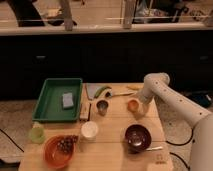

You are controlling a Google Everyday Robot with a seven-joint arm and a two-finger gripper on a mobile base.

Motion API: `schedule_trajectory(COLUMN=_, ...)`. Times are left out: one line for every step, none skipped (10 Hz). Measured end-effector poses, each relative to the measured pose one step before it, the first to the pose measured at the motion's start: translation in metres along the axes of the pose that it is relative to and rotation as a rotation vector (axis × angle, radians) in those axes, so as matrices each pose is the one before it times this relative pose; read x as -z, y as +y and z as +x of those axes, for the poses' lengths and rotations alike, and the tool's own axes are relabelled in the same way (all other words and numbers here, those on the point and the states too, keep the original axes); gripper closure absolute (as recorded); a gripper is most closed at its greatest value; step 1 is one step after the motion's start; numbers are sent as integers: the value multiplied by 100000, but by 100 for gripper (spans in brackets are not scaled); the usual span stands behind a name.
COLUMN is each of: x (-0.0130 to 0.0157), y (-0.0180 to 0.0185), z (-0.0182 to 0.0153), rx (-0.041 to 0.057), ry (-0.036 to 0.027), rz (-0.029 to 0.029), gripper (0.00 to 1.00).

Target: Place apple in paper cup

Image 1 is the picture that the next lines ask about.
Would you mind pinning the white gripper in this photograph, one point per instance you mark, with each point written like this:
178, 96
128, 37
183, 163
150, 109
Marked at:
145, 97

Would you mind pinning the orange apple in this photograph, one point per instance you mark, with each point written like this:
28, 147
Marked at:
133, 105

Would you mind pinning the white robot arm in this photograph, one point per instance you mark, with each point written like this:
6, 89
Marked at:
198, 118

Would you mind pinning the small metal cup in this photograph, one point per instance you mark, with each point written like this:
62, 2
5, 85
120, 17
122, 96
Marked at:
102, 107

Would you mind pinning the white paper cup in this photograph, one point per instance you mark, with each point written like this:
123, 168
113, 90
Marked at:
89, 130

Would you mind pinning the light green plastic cup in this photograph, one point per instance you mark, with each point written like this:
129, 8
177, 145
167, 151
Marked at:
36, 133

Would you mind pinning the spoon with dark head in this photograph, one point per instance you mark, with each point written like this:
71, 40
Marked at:
111, 94

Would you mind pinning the dark purple bowl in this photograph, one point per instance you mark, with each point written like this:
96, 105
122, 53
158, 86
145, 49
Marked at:
137, 138

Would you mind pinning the green cucumber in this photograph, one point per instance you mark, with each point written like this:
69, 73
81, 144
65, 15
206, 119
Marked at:
101, 91

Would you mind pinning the wooden block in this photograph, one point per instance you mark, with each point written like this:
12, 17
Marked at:
85, 111

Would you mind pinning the blue sponge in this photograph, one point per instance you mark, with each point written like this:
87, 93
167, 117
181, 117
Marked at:
67, 100

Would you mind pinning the bunch of dark grapes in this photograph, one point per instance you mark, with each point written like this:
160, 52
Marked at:
66, 144

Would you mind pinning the green plastic tray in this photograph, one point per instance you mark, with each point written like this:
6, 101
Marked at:
50, 106

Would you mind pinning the orange plastic bowl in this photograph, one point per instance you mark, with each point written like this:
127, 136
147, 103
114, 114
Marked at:
53, 157

